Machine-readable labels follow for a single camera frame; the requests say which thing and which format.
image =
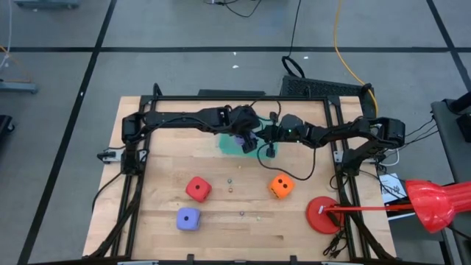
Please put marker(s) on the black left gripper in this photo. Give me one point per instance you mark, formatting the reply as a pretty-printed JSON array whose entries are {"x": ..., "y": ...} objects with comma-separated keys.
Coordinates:
[{"x": 244, "y": 119}]

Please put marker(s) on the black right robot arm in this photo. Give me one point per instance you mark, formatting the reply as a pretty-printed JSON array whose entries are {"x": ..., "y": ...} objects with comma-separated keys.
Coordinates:
[{"x": 349, "y": 130}]

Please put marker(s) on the grey side cart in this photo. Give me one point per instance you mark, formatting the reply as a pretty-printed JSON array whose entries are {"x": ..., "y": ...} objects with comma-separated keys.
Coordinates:
[{"x": 447, "y": 147}]

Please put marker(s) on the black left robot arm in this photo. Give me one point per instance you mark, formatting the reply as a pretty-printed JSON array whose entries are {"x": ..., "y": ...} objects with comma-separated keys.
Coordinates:
[{"x": 176, "y": 119}]

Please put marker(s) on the red desk lamp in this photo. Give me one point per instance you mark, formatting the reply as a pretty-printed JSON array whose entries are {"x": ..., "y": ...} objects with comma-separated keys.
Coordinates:
[{"x": 434, "y": 204}]

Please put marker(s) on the black device on cart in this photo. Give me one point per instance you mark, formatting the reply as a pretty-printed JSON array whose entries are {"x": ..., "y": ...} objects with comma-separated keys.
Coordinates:
[{"x": 464, "y": 127}]

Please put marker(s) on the black aluminium table frame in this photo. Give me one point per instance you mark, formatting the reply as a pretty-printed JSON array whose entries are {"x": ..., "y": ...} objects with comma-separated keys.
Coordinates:
[{"x": 206, "y": 98}]

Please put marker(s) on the teal translucent plastic bin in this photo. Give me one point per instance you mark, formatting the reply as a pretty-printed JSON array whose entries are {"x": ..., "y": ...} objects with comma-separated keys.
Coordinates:
[{"x": 228, "y": 147}]

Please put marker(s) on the white paper booklet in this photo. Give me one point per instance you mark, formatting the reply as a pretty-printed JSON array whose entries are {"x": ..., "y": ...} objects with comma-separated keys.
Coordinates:
[{"x": 392, "y": 187}]

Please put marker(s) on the orange foam die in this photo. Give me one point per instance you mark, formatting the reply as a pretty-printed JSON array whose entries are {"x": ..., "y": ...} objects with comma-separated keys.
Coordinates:
[{"x": 287, "y": 187}]

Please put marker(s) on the purple foam die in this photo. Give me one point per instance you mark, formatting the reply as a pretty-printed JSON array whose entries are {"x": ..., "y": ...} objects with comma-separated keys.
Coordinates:
[
  {"x": 240, "y": 140},
  {"x": 193, "y": 224}
]

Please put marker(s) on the grey platform base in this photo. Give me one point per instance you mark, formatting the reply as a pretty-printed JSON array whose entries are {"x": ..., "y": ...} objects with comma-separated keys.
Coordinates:
[
  {"x": 48, "y": 3},
  {"x": 18, "y": 87}
]

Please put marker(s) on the black table clamp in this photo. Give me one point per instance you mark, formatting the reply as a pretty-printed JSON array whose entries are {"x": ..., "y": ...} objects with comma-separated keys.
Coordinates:
[
  {"x": 190, "y": 257},
  {"x": 293, "y": 258}
]

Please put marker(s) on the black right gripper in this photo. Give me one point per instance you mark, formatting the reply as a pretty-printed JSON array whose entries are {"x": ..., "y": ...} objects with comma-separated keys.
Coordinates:
[{"x": 276, "y": 134}]

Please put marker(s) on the red foam die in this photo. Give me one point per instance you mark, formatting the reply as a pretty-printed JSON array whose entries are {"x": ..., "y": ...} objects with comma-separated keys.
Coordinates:
[{"x": 193, "y": 193}]

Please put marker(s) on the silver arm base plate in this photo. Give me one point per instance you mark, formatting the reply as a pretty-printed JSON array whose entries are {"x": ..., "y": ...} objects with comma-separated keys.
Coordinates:
[
  {"x": 338, "y": 156},
  {"x": 112, "y": 156}
]

